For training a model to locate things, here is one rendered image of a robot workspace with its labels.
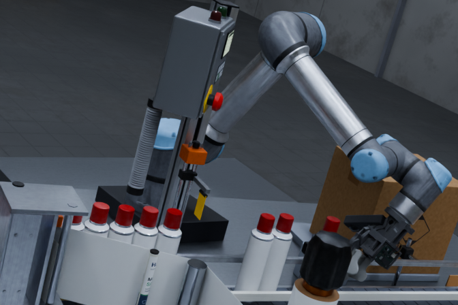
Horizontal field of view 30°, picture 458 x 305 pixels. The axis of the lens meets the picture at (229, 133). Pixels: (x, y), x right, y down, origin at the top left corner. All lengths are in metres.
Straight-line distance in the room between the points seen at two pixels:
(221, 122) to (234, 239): 0.33
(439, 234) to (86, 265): 1.13
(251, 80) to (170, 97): 0.54
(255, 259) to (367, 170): 0.31
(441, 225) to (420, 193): 0.42
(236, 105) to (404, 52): 7.57
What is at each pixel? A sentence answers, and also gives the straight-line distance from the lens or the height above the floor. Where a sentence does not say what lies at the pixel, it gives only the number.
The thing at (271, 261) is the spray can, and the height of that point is 0.98.
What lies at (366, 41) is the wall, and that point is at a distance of 10.12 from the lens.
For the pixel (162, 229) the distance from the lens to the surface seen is 1.76.
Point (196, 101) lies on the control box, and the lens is 1.67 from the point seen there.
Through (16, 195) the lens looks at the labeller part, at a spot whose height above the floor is 1.14.
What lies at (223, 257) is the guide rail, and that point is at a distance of 1.91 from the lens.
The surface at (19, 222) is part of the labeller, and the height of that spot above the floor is 1.12.
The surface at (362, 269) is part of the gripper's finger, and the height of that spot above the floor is 0.97.
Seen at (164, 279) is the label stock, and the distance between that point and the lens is 1.64.
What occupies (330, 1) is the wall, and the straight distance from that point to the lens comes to 10.60.
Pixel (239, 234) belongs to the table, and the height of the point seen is 0.83.
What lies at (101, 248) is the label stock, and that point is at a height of 1.04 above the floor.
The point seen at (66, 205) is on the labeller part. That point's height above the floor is 1.14.
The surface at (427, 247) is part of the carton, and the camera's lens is 2.44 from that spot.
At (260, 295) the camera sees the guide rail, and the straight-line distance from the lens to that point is 1.91.
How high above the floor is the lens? 1.76
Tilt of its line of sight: 17 degrees down
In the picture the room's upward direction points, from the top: 15 degrees clockwise
